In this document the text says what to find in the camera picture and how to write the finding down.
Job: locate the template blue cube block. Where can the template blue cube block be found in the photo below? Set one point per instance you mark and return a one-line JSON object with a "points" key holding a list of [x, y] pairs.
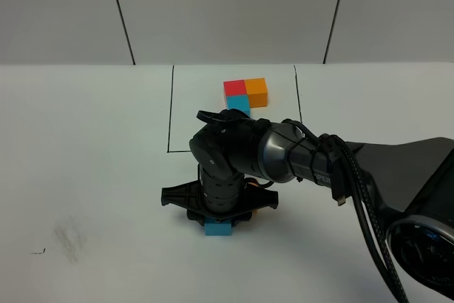
{"points": [[239, 102]]}

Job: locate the template red cube block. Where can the template red cube block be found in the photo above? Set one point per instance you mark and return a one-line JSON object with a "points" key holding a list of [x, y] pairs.
{"points": [[234, 88]]}

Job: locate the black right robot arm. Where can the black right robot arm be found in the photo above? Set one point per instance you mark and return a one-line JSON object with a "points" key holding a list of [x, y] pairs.
{"points": [[402, 194]]}

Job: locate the template orange cube block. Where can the template orange cube block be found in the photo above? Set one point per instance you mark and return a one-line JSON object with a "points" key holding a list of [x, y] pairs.
{"points": [[257, 92]]}

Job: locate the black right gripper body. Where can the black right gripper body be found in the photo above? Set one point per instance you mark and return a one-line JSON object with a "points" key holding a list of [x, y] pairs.
{"points": [[220, 200]]}

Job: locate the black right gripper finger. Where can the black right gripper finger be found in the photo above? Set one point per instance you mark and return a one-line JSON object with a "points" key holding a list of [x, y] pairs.
{"points": [[240, 219], [193, 216]]}

